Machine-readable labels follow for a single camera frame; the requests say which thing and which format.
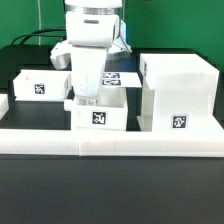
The white drawer tray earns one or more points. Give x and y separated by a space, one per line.
42 85
109 113

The white front drawer tray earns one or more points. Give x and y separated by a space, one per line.
109 113

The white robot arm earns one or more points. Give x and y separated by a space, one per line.
94 33

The white marker tag sheet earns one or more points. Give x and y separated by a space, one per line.
121 80

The white foam L-shaped fence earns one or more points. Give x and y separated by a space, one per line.
111 143

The white drawer cabinet box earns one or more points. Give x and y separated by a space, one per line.
178 93

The white rear drawer tray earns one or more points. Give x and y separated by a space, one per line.
42 85

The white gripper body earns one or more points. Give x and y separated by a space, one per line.
88 65

